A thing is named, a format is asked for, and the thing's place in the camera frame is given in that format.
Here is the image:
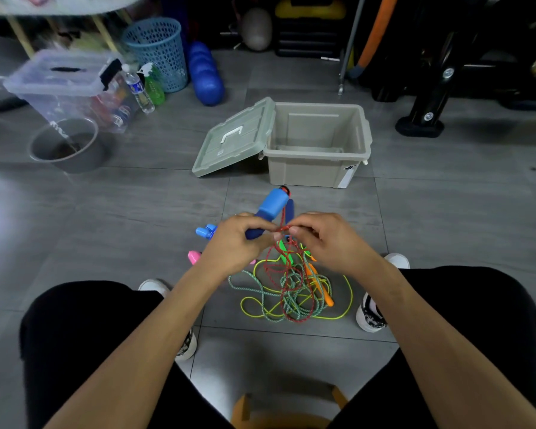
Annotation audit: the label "person's left hand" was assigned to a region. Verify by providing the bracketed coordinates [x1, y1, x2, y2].
[196, 213, 283, 280]

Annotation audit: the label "navy foam-handled red jump rope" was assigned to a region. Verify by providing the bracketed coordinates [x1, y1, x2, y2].
[244, 185, 327, 323]

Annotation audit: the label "person's leg black trousers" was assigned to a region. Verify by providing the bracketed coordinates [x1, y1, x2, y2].
[19, 281, 233, 429]
[330, 265, 536, 429]

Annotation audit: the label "orange and green foam stick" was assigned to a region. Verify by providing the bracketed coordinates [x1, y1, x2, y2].
[348, 0, 401, 80]

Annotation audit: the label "green spray bottle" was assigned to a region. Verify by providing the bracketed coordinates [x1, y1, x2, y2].
[137, 62, 166, 106]

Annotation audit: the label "white shoe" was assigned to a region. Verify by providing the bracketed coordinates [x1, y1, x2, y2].
[356, 253, 411, 334]
[138, 279, 198, 362]

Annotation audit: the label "grey metal bowl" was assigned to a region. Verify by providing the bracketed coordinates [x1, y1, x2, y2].
[27, 118, 115, 175]

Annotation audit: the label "white left shoe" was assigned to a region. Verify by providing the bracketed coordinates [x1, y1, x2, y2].
[138, 279, 198, 362]

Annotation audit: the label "clear water bottle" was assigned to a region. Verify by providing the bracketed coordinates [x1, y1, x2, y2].
[120, 63, 156, 115]

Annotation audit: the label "light blue mesh basket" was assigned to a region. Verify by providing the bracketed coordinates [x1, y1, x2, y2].
[120, 17, 189, 94]

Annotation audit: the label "person's left forearm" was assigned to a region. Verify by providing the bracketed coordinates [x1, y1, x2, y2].
[44, 265, 224, 429]

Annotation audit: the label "black dumbbell rack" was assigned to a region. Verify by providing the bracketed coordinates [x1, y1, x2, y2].
[368, 0, 536, 139]

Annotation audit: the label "grey plastic storage box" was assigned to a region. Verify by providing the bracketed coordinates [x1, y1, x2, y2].
[261, 102, 373, 189]

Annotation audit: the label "beige exercise ball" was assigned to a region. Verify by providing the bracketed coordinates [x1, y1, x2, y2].
[241, 7, 274, 52]

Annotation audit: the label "wooden stool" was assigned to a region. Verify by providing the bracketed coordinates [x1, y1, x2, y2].
[230, 386, 349, 429]

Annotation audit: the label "person's right leg black trousers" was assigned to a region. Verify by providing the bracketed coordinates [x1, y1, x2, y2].
[330, 265, 536, 429]

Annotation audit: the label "grey-green box lid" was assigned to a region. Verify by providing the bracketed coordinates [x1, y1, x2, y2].
[192, 97, 277, 178]

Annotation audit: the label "person's right hand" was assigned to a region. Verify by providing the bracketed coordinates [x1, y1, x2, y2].
[285, 212, 385, 278]

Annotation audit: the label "pile of colourful jump ropes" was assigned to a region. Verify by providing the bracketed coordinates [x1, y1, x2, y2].
[228, 238, 354, 323]

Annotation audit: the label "clear plastic lidded bin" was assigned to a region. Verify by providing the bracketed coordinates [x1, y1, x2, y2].
[2, 48, 139, 135]

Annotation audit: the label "white right shoe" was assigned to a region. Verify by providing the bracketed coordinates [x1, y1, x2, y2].
[356, 253, 411, 334]

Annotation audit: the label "person's left leg black trousers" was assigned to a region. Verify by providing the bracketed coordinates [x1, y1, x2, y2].
[19, 281, 233, 429]

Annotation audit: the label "person's right forearm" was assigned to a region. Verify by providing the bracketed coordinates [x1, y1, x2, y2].
[362, 263, 536, 429]

